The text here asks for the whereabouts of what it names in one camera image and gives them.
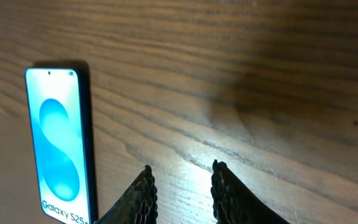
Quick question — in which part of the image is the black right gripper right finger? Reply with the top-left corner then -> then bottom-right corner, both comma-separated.
211,160 -> 288,224

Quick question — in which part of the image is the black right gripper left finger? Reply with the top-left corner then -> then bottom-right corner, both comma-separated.
93,165 -> 158,224

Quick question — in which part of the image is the blue Galaxy smartphone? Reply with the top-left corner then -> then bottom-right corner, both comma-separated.
24,67 -> 98,224

